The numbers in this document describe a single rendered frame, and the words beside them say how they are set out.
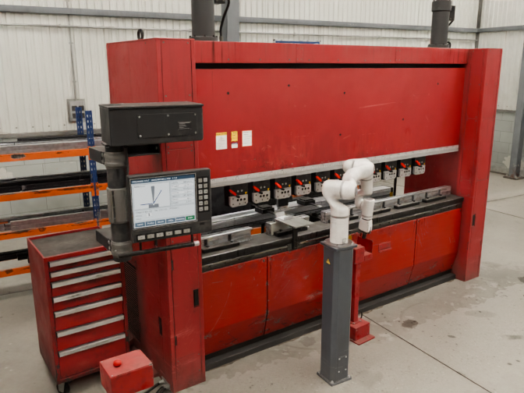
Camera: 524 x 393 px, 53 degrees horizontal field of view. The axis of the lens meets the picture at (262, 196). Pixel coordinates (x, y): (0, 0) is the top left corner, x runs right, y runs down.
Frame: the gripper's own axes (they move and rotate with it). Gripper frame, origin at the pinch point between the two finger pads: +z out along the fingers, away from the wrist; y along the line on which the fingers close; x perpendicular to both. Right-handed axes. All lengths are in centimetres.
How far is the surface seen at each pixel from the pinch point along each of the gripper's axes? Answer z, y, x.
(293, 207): -5, -66, -16
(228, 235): -6, -50, -96
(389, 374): 76, 62, -32
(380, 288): 72, -14, 53
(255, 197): -33, -45, -76
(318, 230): -0.4, -27.0, -23.8
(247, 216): -6, -69, -63
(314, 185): -33, -42, -17
